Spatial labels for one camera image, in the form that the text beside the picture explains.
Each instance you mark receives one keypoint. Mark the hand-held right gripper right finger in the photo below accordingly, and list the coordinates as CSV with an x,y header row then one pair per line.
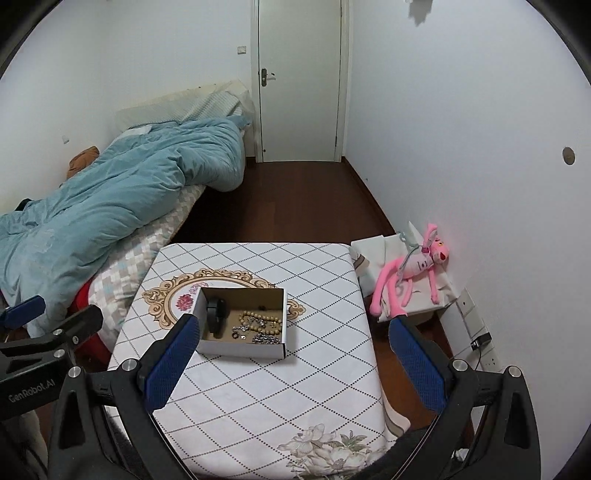
x,y
415,364

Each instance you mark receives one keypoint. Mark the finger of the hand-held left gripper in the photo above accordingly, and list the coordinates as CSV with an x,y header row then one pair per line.
x,y
78,323
23,313

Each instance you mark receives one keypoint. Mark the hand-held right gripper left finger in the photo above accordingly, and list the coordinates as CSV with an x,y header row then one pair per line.
x,y
173,364

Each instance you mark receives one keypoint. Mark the black smart band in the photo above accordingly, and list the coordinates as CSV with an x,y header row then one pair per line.
x,y
213,318

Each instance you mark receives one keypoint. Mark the cardboard box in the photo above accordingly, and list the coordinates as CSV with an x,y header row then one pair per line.
x,y
240,349

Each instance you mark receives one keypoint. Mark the red cloth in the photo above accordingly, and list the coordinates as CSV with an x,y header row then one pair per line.
x,y
85,295

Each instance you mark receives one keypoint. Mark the black charger plug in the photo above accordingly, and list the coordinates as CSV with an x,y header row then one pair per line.
x,y
481,341

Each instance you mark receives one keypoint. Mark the checkered bed sheet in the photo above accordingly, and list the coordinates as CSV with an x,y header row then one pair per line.
x,y
138,258

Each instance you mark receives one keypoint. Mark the pink plush toy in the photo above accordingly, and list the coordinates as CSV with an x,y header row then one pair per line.
x,y
418,265

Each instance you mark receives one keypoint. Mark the small black object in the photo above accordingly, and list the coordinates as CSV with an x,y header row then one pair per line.
x,y
25,205

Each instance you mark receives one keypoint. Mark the diamond-pattern tablecloth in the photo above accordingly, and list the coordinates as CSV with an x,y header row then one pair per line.
x,y
277,406

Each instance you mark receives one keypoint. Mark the light blue duvet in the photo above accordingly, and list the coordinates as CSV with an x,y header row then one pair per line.
x,y
115,198

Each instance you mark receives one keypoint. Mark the brown plush toy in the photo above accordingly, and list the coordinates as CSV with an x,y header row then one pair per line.
x,y
83,161

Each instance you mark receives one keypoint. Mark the cream pillow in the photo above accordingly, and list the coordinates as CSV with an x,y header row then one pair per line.
x,y
152,108

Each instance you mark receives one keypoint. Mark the pale striped pillow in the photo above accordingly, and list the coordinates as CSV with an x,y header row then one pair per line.
x,y
217,106

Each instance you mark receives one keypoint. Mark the white door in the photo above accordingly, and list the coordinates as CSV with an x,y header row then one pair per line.
x,y
300,83

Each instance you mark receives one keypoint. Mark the white wall socket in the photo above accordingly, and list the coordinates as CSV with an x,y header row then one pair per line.
x,y
473,314
491,357

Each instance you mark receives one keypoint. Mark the round wall cap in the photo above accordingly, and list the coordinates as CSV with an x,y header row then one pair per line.
x,y
568,156

